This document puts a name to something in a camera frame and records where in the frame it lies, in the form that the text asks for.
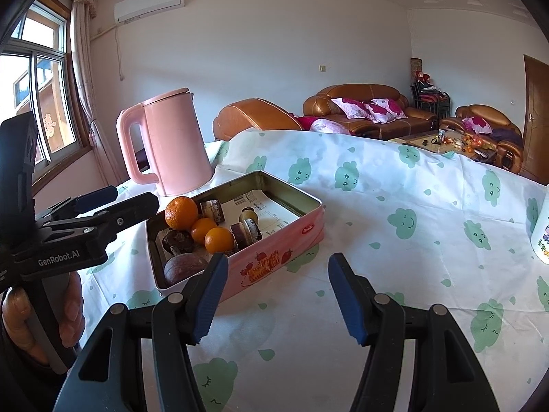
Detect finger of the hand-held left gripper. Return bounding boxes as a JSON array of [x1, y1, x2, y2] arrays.
[[36, 192, 160, 250], [36, 185, 118, 224]]

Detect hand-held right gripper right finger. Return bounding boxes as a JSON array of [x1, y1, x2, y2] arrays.
[[328, 252, 500, 412]]

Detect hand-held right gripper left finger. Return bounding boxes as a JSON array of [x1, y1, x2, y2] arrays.
[[51, 252, 230, 412]]

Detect purple passion fruit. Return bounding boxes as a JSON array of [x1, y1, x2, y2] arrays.
[[163, 256, 210, 286]]

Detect large orange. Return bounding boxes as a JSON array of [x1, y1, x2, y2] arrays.
[[165, 196, 199, 231]]

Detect dark brown wrinkled lump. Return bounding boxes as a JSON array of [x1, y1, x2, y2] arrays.
[[162, 229, 196, 258]]

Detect small orange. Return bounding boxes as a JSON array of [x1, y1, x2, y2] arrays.
[[204, 227, 236, 255], [190, 217, 218, 245]]

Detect pink tin box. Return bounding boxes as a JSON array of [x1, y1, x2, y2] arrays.
[[145, 170, 325, 302]]

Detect striped snack roll back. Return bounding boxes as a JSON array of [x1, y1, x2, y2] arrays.
[[199, 198, 226, 225]]

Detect round tan slice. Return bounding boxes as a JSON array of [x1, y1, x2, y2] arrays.
[[229, 219, 263, 250]]

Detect person's left hand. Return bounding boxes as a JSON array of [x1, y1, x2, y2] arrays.
[[0, 271, 86, 365]]

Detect pink electric kettle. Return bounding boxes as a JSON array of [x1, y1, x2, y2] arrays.
[[117, 88, 214, 197]]

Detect printed paper sheet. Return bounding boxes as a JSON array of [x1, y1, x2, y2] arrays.
[[219, 189, 301, 241]]

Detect window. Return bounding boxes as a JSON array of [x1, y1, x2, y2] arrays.
[[0, 0, 93, 176]]

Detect beige curtain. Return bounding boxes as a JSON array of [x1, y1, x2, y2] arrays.
[[64, 0, 123, 181]]

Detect white green-print tablecloth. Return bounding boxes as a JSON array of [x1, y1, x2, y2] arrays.
[[79, 129, 549, 412]]

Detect air conditioner pipe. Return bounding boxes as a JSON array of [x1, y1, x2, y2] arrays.
[[96, 21, 126, 81]]

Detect brown leather armchair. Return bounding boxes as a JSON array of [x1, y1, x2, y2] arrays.
[[213, 99, 305, 141], [440, 104, 525, 174]]

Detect pink blanket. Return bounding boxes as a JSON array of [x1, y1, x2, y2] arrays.
[[296, 116, 352, 136]]

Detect coffee table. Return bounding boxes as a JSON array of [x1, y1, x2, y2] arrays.
[[388, 129, 500, 164]]

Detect pink floral pillow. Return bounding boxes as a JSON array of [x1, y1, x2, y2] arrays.
[[364, 98, 407, 124], [462, 116, 493, 135], [331, 97, 370, 118]]

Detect white air conditioner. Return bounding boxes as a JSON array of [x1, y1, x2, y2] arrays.
[[114, 0, 185, 23]]

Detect white cartoon mug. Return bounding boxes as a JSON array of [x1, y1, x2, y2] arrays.
[[529, 184, 549, 267]]

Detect brown leather sofa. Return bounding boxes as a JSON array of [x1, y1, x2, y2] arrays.
[[303, 83, 440, 140]]

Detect stacked dark chairs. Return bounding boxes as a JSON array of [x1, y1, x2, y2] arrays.
[[411, 78, 451, 114]]

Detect purple blanket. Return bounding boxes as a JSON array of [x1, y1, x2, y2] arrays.
[[489, 126, 524, 147]]

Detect brown wooden door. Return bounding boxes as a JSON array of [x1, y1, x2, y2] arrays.
[[522, 54, 549, 183]]

